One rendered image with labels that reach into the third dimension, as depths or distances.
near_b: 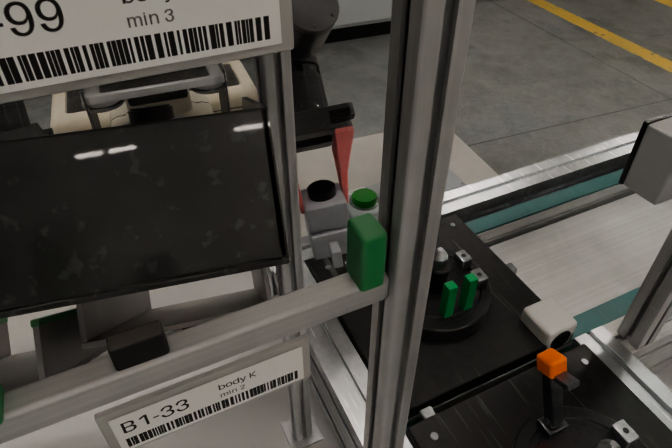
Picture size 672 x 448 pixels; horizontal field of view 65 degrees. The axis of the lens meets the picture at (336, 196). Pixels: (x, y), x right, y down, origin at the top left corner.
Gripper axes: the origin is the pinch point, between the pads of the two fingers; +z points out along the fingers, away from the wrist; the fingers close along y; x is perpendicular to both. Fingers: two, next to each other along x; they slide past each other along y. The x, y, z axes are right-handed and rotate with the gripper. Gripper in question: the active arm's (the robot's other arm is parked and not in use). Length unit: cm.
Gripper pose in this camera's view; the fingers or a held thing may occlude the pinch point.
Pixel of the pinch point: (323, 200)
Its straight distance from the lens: 56.4
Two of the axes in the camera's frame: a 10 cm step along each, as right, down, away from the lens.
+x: -0.6, 1.7, 9.8
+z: 2.2, 9.6, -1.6
